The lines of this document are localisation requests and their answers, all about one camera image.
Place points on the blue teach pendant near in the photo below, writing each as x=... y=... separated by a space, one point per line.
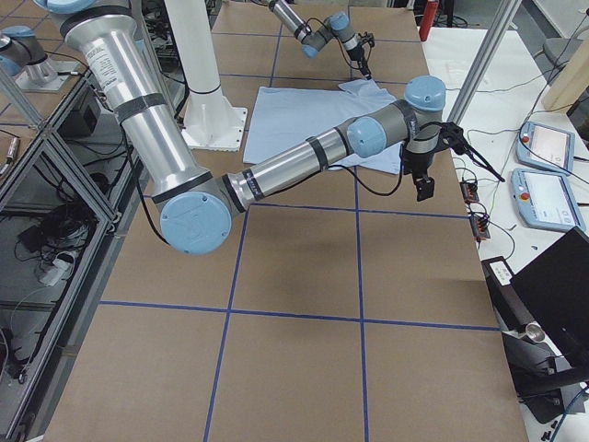
x=544 y=200

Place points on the brown paper table cover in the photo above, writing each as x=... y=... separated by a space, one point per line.
x=329 y=314

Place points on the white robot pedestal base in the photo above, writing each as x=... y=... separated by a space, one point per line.
x=210 y=121

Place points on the aluminium frame post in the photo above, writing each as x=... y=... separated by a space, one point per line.
x=503 y=17

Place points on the blue teach pendant far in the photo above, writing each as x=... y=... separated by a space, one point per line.
x=545 y=147

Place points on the aluminium frame rack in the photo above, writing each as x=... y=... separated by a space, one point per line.
x=63 y=199

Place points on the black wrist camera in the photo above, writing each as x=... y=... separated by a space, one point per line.
x=424 y=186

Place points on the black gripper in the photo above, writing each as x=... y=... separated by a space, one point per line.
x=417 y=162
x=358 y=55

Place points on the red cylinder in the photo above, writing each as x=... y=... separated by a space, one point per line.
x=428 y=18

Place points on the small circuit board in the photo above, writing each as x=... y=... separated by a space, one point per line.
x=469 y=190

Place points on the black laptop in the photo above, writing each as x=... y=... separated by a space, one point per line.
x=554 y=289

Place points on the light blue t-shirt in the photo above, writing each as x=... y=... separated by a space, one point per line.
x=284 y=117

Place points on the blue teach pendant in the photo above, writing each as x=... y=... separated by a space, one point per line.
x=544 y=200
x=545 y=147

